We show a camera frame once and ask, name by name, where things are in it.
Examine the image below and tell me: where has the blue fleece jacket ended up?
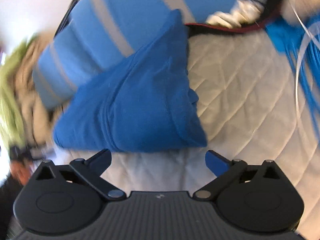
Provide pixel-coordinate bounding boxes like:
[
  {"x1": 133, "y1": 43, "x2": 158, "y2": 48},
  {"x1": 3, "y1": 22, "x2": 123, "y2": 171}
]
[{"x1": 53, "y1": 9, "x2": 207, "y2": 153}]

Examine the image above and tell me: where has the beige comforter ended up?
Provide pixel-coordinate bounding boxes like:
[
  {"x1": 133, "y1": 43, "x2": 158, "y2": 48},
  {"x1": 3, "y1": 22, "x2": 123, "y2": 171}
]
[{"x1": 13, "y1": 36, "x2": 53, "y2": 147}]

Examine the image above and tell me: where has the white quilted bedspread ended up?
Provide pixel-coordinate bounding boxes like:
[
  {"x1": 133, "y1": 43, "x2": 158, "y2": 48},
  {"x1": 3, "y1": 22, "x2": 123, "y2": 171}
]
[{"x1": 55, "y1": 29, "x2": 320, "y2": 235}]

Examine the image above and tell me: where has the light green blanket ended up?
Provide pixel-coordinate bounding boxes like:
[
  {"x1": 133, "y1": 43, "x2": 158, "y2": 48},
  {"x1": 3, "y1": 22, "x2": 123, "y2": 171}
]
[{"x1": 1, "y1": 36, "x2": 36, "y2": 150}]

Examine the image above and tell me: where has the blue striped pillow left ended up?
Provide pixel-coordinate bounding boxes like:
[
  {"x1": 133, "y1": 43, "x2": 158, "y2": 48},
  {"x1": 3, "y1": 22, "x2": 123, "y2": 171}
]
[{"x1": 33, "y1": 0, "x2": 134, "y2": 109}]

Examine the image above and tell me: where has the bright blue knitted cloth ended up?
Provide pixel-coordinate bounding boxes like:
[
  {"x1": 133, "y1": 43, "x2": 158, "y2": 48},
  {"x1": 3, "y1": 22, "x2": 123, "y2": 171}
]
[{"x1": 265, "y1": 14, "x2": 319, "y2": 139}]

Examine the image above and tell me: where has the plush teddy bear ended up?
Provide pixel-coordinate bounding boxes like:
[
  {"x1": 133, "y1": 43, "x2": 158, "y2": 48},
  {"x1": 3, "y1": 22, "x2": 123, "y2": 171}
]
[{"x1": 281, "y1": 0, "x2": 319, "y2": 25}]

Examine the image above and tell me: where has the white cable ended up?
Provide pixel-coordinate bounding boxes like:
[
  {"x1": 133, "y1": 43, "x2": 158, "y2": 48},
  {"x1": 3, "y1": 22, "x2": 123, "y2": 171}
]
[{"x1": 290, "y1": 2, "x2": 320, "y2": 126}]

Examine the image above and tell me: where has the black strap with red edge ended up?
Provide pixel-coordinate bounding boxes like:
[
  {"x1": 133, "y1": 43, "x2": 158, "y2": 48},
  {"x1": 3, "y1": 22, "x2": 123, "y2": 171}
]
[{"x1": 184, "y1": 7, "x2": 283, "y2": 37}]

